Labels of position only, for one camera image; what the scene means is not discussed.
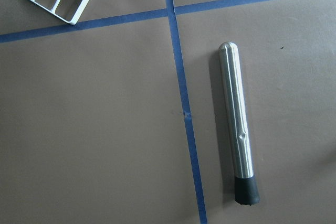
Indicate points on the steel muddler black tip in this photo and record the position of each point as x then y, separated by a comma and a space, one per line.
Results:
245, 186

